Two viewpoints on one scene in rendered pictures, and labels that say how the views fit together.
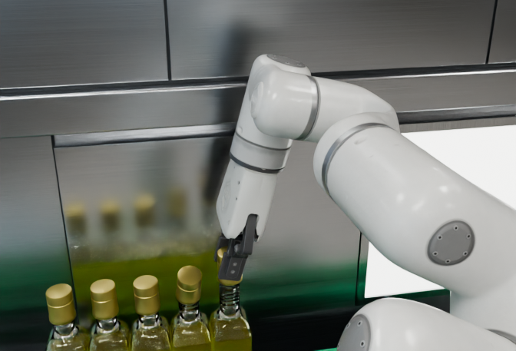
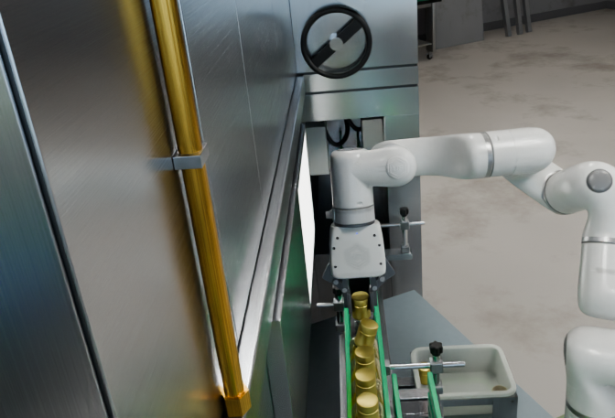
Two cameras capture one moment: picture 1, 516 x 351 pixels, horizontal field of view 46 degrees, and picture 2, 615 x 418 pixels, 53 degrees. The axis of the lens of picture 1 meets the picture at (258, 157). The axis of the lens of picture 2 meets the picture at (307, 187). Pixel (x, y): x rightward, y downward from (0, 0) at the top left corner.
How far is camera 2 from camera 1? 1.15 m
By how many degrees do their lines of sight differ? 67
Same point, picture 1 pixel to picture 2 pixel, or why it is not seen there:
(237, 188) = (376, 239)
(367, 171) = (521, 143)
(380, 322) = (601, 166)
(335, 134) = (482, 144)
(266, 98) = (411, 160)
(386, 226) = (549, 152)
